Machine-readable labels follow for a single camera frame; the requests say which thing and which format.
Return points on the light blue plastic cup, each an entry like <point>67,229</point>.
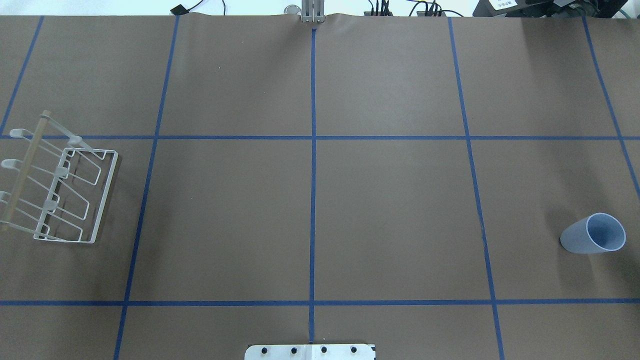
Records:
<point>597,233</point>

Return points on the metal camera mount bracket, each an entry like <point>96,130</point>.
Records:
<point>312,11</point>

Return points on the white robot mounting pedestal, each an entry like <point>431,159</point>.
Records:
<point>332,351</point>

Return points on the white wire cup holder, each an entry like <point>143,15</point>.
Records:
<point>62,187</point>

